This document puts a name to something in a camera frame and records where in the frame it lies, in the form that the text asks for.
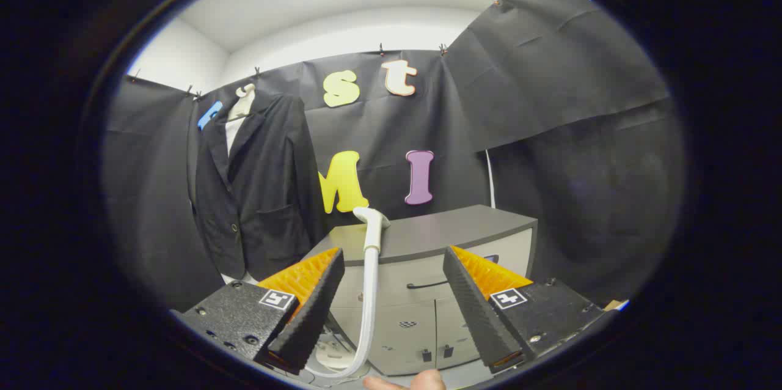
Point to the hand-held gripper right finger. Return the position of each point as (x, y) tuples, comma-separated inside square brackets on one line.
[(476, 310)]

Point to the black backdrop cloth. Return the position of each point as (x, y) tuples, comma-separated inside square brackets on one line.
[(550, 103)]

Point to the white garment steamer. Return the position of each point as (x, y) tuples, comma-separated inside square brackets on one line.
[(371, 237)]

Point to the white mannequin torso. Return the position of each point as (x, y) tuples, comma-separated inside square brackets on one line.
[(243, 106)]

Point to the white steamer base unit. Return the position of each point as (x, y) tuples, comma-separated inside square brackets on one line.
[(333, 353)]

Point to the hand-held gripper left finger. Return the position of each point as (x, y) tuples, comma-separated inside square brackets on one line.
[(311, 310)]

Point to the grey cabinet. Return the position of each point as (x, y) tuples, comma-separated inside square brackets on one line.
[(452, 228)]

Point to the black suit jacket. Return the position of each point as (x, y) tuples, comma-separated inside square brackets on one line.
[(269, 194)]

